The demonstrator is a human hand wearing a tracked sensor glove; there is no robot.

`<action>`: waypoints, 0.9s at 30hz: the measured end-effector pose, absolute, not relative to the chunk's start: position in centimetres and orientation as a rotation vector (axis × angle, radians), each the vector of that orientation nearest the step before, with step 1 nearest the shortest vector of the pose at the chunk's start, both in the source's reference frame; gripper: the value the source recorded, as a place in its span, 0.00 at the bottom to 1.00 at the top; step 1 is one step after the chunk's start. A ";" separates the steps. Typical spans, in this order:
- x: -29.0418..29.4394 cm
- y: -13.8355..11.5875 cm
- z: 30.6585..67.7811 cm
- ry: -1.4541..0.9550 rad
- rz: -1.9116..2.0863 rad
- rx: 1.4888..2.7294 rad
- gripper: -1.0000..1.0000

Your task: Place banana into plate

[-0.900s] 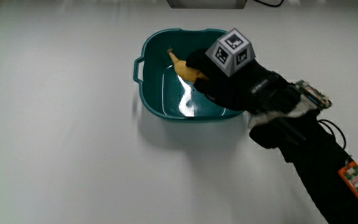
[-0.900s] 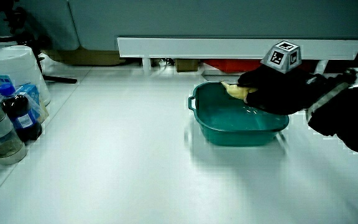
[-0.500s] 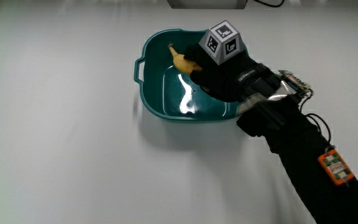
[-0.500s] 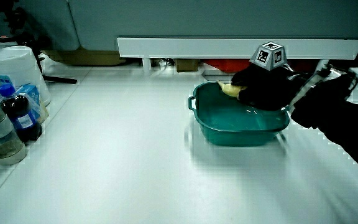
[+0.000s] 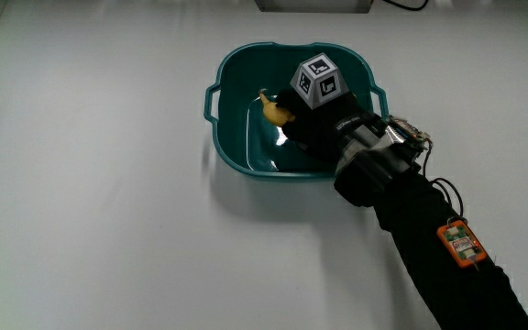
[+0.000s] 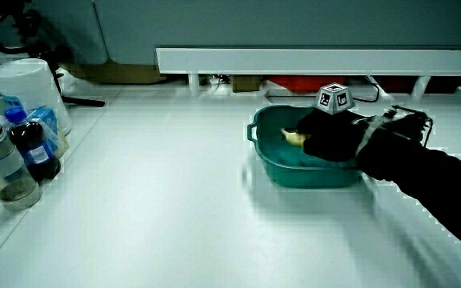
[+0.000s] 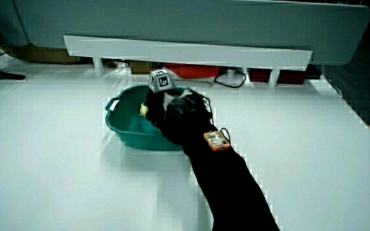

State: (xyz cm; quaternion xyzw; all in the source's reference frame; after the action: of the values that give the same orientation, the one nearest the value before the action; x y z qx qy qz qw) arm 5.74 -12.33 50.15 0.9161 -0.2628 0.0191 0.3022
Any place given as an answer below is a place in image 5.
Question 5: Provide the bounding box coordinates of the person's right hand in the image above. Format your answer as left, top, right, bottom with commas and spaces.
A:
274, 52, 433, 177

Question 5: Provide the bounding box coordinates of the yellow banana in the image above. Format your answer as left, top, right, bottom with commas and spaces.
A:
258, 89, 296, 127

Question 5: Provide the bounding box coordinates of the teal plastic basin plate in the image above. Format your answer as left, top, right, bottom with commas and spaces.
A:
203, 41, 390, 181

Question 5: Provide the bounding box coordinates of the person's right forearm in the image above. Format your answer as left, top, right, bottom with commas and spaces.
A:
333, 145, 528, 330

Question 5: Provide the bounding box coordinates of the orange sensor board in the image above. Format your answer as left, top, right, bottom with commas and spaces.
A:
436, 219, 489, 270

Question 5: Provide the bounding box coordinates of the black power cable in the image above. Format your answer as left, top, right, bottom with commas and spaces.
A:
381, 0, 430, 13

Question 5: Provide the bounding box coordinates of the thin black sensor cable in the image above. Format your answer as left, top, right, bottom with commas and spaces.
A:
422, 137, 466, 226

